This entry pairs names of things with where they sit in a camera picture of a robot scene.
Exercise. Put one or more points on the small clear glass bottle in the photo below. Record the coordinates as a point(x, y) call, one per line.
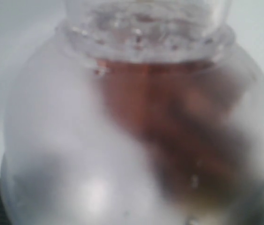
point(67, 162)

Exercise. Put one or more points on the wooden clothespins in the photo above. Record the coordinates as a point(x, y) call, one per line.
point(187, 115)

